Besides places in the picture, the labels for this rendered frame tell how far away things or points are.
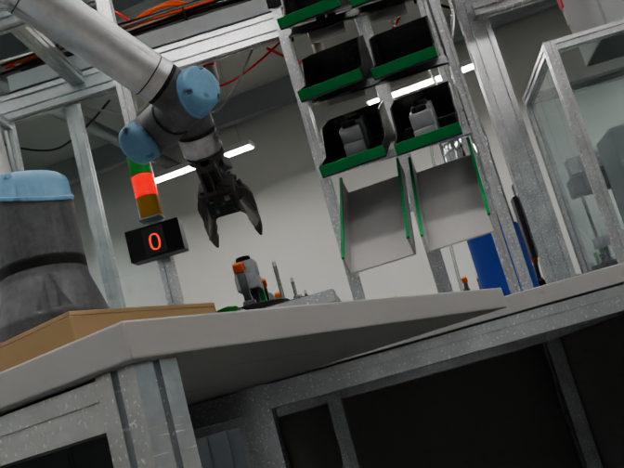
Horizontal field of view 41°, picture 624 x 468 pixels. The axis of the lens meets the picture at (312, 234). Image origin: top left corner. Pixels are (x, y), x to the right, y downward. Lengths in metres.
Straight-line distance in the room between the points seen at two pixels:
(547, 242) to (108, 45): 1.78
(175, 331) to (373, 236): 1.02
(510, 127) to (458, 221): 1.27
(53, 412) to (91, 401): 0.05
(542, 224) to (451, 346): 1.43
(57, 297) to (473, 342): 0.66
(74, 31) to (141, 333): 0.79
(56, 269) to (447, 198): 0.85
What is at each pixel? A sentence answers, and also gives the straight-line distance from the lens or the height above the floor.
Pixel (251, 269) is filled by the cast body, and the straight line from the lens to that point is 1.68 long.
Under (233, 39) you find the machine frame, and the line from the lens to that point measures 2.97.
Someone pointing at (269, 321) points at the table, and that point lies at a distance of 0.75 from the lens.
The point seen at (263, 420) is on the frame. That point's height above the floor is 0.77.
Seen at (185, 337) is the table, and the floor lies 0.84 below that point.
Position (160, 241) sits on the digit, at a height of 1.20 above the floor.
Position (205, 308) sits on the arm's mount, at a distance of 1.17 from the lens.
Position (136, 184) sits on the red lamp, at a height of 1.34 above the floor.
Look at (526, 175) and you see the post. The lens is 2.82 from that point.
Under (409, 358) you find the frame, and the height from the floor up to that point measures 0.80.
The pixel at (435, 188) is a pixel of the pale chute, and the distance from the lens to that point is 1.74.
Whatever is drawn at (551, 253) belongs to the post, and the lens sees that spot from 2.78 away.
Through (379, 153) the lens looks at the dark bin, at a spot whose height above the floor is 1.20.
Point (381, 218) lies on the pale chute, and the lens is 1.68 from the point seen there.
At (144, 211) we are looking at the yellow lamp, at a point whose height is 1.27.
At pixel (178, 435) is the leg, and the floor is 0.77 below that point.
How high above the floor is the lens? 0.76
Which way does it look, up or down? 12 degrees up
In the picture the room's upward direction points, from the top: 16 degrees counter-clockwise
